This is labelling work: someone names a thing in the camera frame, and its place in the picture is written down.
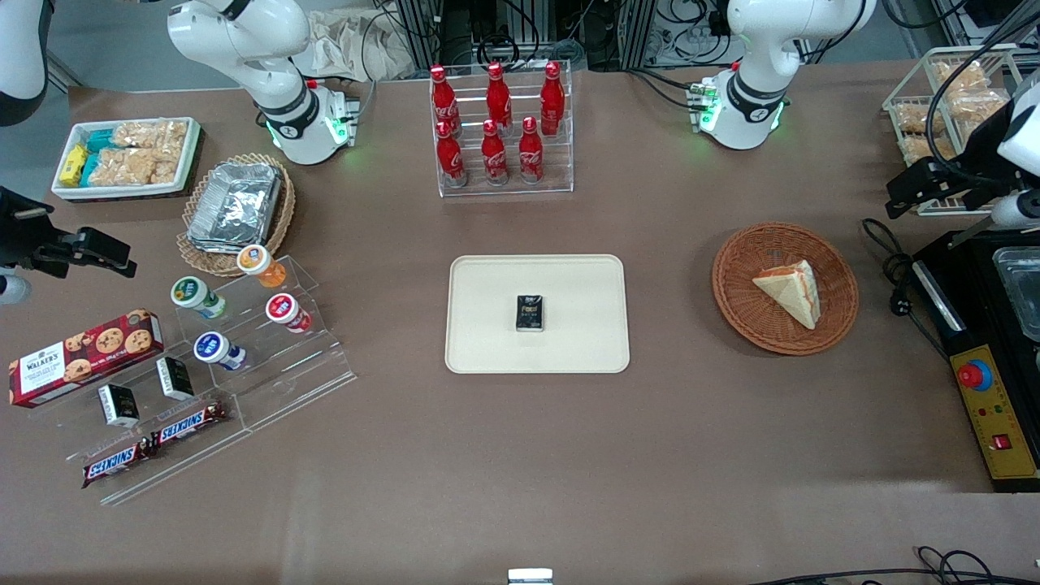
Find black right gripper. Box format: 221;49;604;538
0;187;137;279

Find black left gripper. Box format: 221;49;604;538
886;102;1016;219

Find triangle sandwich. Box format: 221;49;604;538
752;259;821;331

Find white rectangular snack tray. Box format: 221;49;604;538
50;117;202;202

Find light oval wicker basket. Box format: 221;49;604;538
176;153;297;278

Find brown round wicker basket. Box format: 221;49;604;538
712;222;860;357

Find cream plastic serving tray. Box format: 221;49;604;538
444;254;631;375

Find rice cracker snack pack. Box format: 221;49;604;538
934;61;990;92
947;89;1010;124
112;120;189;153
91;148;181;187
894;102;947;137
902;134;961;165

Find yellow snack packet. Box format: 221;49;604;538
58;145;89;188

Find red Walkers cookie box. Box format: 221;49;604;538
8;309;165;409

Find green lid gum jar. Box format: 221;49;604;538
171;276;228;319

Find clear plastic container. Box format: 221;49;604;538
993;246;1040;344

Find small black white box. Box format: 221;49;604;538
97;383;141;428
156;356;195;401

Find blue lid gum jar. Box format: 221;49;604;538
193;331;246;371

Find silver foil packets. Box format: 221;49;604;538
187;162;283;252

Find orange lid gum jar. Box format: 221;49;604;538
237;245;287;289

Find Snickers chocolate bar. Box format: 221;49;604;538
150;401;228;449
81;441;159;489

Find red lid gum jar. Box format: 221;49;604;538
266;293;313;334

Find clear acrylic stepped stand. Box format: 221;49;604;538
167;256;358;433
24;349;253;506

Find black machine with yellow panel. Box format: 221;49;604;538
910;219;1040;494

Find beige cloth bag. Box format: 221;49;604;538
292;8;417;82

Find red cola bottle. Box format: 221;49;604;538
540;61;566;137
481;119;509;187
430;65;462;139
486;62;513;135
518;116;544;184
436;120;468;189

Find small black gold-print packet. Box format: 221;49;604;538
515;294;546;334

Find clear acrylic bottle rack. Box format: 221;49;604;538
429;61;575;198

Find black power cable with plug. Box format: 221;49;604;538
861;218;953;362

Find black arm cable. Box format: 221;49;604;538
925;24;1040;181

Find white wire basket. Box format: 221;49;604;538
882;45;1026;216

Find black floor cables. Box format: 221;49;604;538
747;546;1040;585

